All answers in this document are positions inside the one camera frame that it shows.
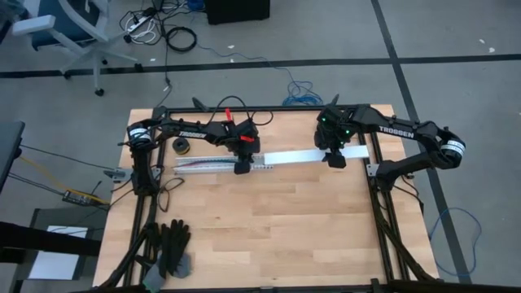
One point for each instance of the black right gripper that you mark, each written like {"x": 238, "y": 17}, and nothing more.
{"x": 335, "y": 156}

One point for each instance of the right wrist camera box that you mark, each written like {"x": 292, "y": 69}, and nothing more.
{"x": 334, "y": 122}

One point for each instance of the white duct cover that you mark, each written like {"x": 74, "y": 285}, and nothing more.
{"x": 301, "y": 156}

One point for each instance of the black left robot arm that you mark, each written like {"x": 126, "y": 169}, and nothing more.
{"x": 183, "y": 132}

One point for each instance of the grey green glove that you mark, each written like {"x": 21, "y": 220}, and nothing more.
{"x": 152, "y": 278}

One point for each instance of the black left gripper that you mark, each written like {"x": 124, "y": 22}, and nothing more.
{"x": 244, "y": 156}

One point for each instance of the black aluminium table frame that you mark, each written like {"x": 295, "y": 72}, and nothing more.
{"x": 285, "y": 109}

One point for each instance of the small black electronics box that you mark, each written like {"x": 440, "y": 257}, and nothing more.
{"x": 75, "y": 198}

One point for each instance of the white blue office chair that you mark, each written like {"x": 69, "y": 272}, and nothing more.
{"x": 73, "y": 28}

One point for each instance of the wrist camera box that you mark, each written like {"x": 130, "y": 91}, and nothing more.
{"x": 247, "y": 132}
{"x": 334, "y": 122}

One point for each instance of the white paper sheet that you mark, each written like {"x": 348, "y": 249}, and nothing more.
{"x": 53, "y": 264}

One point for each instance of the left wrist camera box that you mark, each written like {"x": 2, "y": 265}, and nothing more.
{"x": 247, "y": 132}

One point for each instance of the black box on floor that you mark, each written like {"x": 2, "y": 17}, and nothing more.
{"x": 236, "y": 11}

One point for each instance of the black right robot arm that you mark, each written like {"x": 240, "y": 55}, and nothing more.
{"x": 407, "y": 132}

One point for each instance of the white power strip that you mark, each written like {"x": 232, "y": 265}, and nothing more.
{"x": 140, "y": 24}

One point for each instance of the black glove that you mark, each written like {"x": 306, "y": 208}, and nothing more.
{"x": 175, "y": 244}

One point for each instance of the dark side desk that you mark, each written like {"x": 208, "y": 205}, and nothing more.
{"x": 10, "y": 146}

